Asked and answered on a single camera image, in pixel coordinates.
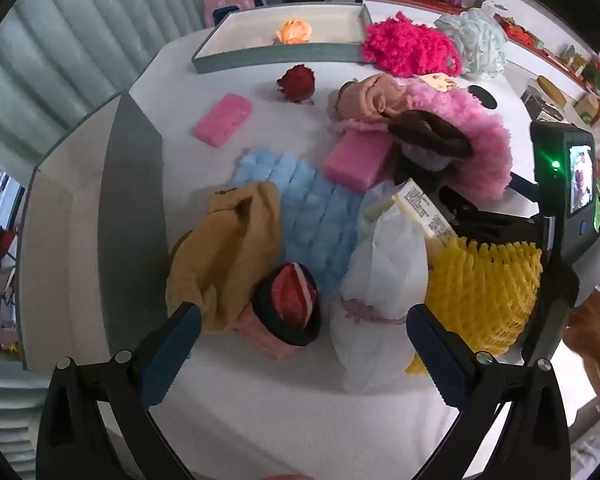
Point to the hot pink fluffy cloth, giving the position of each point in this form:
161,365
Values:
410,47

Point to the red cloth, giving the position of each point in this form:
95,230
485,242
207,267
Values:
5,240

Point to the light blue fluffy cloth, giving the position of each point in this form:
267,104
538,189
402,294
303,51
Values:
305,210

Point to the light pink sponge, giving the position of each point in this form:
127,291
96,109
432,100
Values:
222,120

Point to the pale pink fluffy cloth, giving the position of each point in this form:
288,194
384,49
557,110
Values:
480,135

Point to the mint fluffy cloth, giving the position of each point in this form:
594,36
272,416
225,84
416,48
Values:
477,40

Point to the black red knitted sock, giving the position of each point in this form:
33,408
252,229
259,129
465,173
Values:
290,305

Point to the small printed card box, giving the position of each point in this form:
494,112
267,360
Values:
437,81

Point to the white plastic bag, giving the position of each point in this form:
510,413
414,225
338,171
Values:
380,280

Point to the pink plastic stool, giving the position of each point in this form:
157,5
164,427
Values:
230,5

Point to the yellow foam net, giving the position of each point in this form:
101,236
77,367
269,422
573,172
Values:
485,295

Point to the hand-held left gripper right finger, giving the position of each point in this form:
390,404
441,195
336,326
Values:
437,360

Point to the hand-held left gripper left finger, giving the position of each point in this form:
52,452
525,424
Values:
172,355

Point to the black round disc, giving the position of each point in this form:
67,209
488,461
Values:
482,97

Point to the grey green curtain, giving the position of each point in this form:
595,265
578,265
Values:
80,50
5,410

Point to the person's right hand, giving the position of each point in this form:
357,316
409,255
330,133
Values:
592,345

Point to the deep pink sponge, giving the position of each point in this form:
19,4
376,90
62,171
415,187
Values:
355,162

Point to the red fabric rose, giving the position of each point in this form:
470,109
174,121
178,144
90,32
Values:
297,82

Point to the grey box lid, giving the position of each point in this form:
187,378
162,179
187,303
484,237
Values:
250,30

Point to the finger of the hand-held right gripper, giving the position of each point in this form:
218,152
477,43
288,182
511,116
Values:
524,185
495,220

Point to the mustard yellow fabric hat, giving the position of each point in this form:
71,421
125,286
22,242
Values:
225,260

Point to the orange fabric flower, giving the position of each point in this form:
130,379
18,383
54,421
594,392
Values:
294,31

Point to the grey cardboard box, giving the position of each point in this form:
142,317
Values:
130,220

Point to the cream tissue pack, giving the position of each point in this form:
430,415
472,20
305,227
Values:
422,207

